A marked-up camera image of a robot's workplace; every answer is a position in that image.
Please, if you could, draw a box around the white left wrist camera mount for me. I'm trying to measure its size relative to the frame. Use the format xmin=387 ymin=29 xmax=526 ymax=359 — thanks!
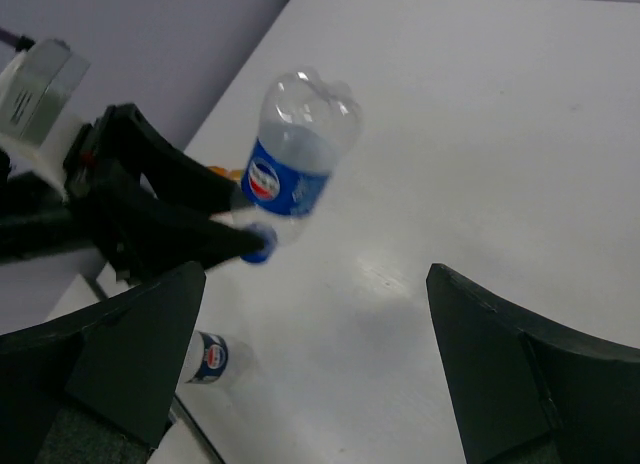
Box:
xmin=1 ymin=39 xmax=89 ymax=197

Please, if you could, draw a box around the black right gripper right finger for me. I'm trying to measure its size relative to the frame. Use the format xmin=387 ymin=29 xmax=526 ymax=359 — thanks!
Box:
xmin=426 ymin=264 xmax=639 ymax=463

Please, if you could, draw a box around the orange juice bottle lying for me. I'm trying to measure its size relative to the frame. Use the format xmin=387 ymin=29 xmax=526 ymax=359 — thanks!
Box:
xmin=208 ymin=166 xmax=244 ymax=181

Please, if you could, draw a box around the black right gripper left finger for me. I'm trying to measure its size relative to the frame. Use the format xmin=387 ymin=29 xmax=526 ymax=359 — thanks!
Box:
xmin=1 ymin=262 xmax=206 ymax=463

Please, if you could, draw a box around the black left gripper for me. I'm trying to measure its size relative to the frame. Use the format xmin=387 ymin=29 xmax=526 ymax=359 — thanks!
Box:
xmin=1 ymin=104 xmax=268 ymax=284

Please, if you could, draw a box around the clear bottle black cap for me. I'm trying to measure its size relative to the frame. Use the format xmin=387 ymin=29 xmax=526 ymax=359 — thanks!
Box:
xmin=179 ymin=330 xmax=254 ymax=387

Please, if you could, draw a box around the clear Pepsi-label bottle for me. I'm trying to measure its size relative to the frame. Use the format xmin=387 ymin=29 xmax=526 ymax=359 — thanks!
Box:
xmin=231 ymin=66 xmax=362 ymax=264

